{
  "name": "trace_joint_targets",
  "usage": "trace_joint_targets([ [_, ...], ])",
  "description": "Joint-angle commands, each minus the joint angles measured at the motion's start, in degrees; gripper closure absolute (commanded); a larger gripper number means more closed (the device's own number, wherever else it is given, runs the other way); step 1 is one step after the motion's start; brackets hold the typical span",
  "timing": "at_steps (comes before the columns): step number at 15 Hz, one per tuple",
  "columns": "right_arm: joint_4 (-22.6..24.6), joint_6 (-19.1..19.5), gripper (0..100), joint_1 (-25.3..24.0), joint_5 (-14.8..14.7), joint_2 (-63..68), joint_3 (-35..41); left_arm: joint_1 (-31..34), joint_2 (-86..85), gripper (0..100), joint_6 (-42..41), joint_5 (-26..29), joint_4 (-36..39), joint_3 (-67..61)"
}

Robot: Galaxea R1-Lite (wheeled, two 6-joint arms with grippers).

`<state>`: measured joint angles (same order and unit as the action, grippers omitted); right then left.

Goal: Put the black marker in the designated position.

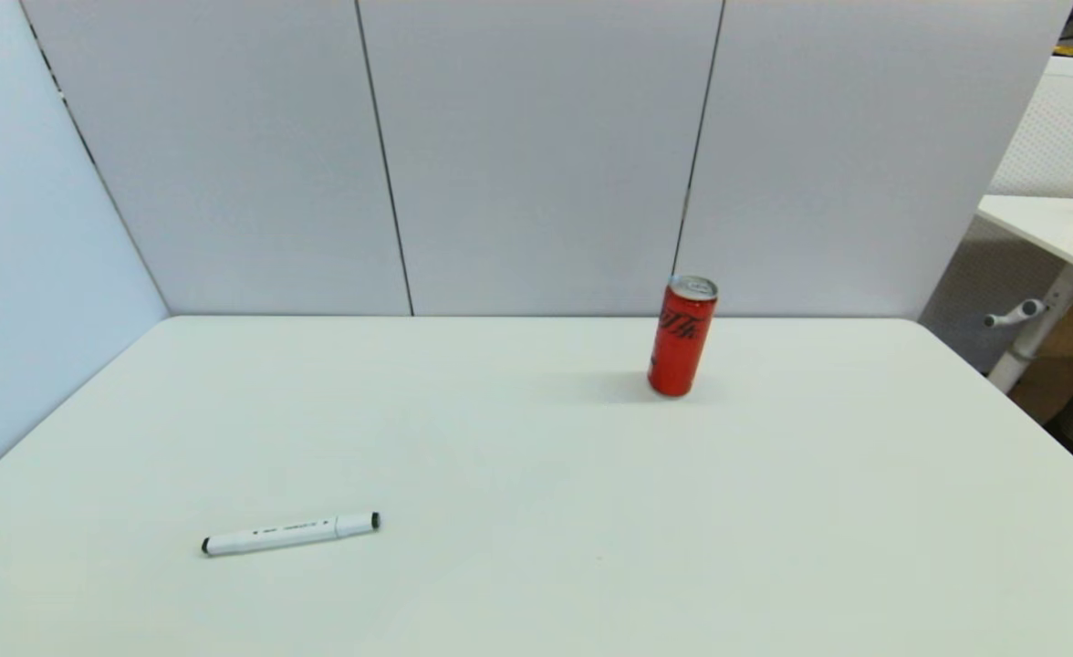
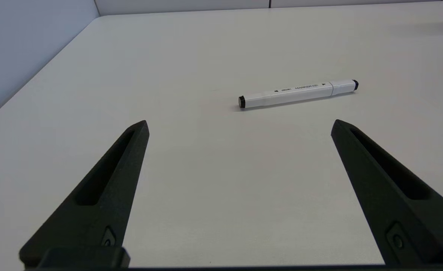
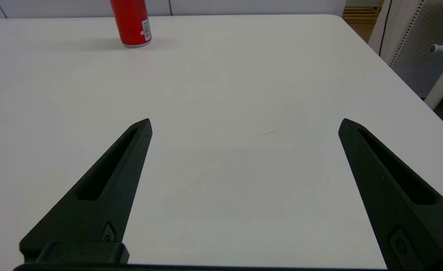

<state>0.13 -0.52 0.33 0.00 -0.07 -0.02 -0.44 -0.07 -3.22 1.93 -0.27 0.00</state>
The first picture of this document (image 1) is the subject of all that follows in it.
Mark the white marker with black caps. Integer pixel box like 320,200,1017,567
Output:
202,512,381,557

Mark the red soda can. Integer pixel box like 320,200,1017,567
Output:
648,275,719,398

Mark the white side table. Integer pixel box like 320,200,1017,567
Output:
976,193,1073,393

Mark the brown cardboard box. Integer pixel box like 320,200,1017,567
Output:
1009,304,1073,425

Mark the white table crank handle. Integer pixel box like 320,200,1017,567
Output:
984,298,1047,329

